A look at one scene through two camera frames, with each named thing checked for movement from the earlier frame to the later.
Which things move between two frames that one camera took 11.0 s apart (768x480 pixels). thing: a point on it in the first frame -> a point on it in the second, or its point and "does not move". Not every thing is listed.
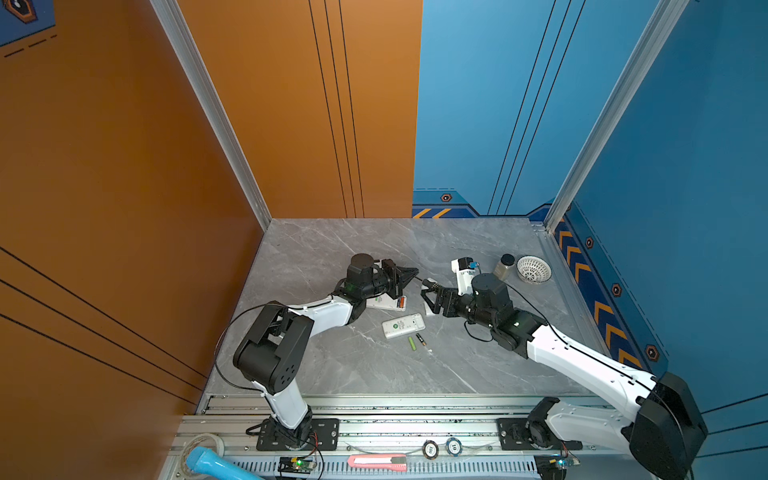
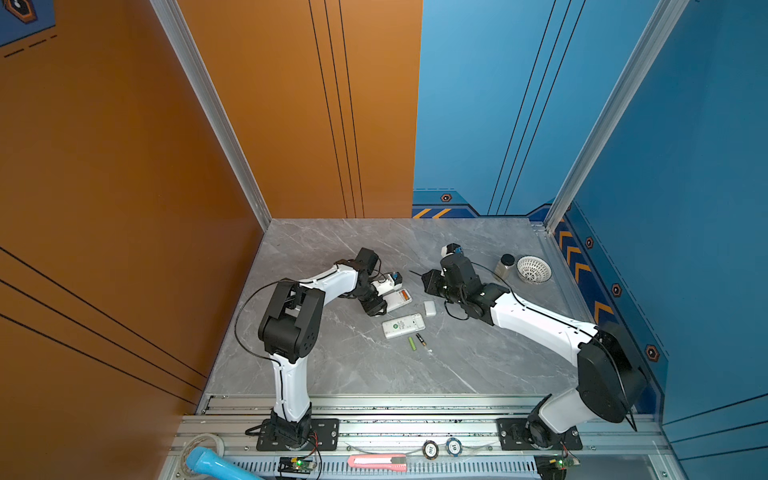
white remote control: (385, 301) does not move
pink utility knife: (378, 462) does not move
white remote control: (403, 324) does not move
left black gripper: (396, 278) -> (376, 307)
